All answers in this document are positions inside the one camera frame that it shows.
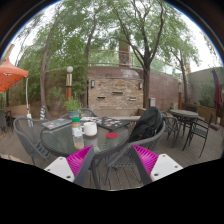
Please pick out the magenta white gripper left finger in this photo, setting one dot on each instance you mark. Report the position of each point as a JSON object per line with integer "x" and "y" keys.
{"x": 74, "y": 167}

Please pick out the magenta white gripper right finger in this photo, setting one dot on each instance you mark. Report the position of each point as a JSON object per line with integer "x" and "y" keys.
{"x": 151, "y": 166}

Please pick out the grey wicker chair right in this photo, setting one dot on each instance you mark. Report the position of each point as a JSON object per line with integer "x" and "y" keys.
{"x": 123, "y": 157}

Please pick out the grey wicker chair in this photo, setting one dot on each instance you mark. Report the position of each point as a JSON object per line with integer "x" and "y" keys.
{"x": 86, "y": 112}
{"x": 123, "y": 157}
{"x": 28, "y": 131}

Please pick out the round glass patio table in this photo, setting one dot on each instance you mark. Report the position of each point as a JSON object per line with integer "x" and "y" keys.
{"x": 59, "y": 142}

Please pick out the clear bottle green cap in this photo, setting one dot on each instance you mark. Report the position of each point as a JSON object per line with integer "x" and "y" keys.
{"x": 77, "y": 133}

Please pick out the white ceramic mug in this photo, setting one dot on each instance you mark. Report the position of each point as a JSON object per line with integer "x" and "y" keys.
{"x": 90, "y": 129}

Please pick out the black backpack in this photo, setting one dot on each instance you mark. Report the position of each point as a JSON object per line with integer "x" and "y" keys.
{"x": 148, "y": 125}

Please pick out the grey laptop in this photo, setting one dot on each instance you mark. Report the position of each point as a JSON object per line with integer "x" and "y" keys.
{"x": 56, "y": 123}

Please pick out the red round coaster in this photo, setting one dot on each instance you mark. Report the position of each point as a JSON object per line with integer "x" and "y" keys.
{"x": 111, "y": 135}

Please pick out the black sticker-covered laptop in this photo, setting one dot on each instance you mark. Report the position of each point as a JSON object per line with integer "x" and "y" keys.
{"x": 110, "y": 124}

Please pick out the grey wicker chair far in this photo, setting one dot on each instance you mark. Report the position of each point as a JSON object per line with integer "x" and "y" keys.
{"x": 86, "y": 112}

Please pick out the grey wicker chair left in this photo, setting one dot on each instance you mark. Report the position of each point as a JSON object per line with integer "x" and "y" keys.
{"x": 28, "y": 131}

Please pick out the black metal chair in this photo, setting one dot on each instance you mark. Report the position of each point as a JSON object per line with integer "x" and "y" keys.
{"x": 200, "y": 128}

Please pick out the round dark background table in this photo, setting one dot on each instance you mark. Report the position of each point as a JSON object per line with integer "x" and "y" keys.
{"x": 184, "y": 116}

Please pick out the potted green plant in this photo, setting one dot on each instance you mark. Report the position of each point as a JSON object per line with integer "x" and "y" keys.
{"x": 72, "y": 106}

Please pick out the closed maroon umbrella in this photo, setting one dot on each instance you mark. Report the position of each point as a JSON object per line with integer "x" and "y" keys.
{"x": 218, "y": 97}

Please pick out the orange patio umbrella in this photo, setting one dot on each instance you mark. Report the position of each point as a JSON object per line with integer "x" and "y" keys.
{"x": 10, "y": 75}

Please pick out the globe lamp post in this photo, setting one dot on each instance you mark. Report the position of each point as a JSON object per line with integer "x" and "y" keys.
{"x": 69, "y": 82}

